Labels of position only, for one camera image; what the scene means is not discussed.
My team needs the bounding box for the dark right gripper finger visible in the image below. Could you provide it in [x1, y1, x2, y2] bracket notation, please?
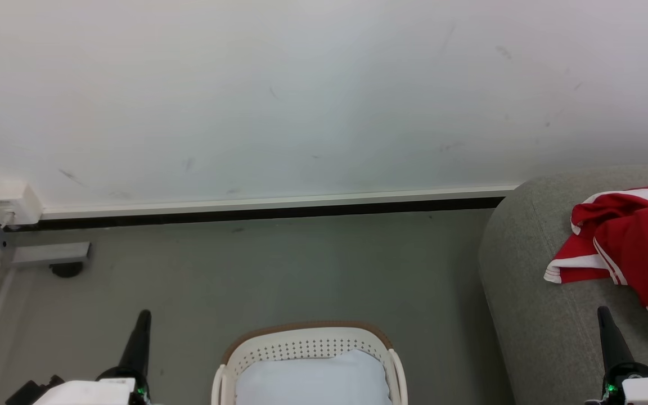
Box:
[597, 305, 635, 372]

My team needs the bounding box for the white laundry basket brown rim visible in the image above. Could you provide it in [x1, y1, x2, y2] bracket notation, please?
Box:
[211, 321, 410, 405]

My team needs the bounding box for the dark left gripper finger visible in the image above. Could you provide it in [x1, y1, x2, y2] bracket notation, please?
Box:
[118, 309, 152, 374]

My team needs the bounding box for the red white sports garment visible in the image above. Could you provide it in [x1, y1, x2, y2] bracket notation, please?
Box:
[544, 183, 648, 347]

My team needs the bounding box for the light blue cloth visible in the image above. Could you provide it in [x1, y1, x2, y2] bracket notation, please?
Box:
[235, 349, 394, 405]

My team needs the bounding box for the white black baseboard strip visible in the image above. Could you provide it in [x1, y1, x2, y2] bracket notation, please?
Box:
[20, 182, 523, 231]

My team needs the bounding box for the black round frame foot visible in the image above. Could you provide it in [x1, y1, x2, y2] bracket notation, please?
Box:
[49, 262, 84, 279]

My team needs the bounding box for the grey metal frame post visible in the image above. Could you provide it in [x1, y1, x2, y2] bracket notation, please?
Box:
[0, 184, 92, 268]

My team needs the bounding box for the grey fabric sofa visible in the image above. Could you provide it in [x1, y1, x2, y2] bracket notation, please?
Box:
[478, 163, 648, 405]

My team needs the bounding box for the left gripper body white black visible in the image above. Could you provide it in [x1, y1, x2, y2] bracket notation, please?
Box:
[5, 366, 152, 405]

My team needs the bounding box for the white wall socket box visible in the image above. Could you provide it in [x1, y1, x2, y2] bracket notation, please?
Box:
[0, 181, 44, 229]

